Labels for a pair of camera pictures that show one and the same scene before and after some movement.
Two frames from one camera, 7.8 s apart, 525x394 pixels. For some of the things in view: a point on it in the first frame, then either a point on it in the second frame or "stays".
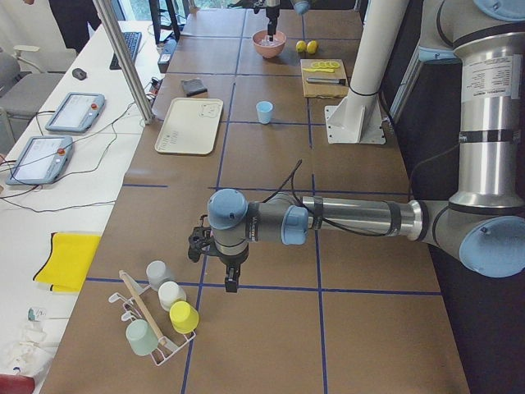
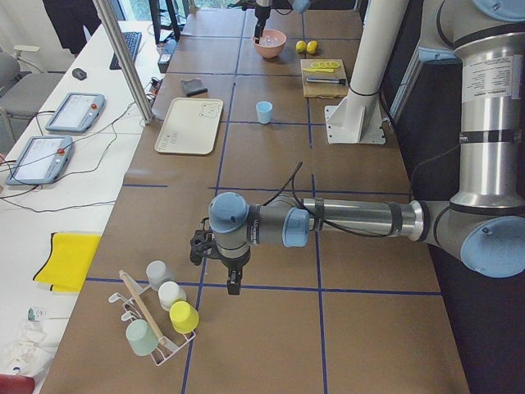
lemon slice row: [323, 64] stays
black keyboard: [132, 41] stays
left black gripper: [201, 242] stays
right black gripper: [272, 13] -> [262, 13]
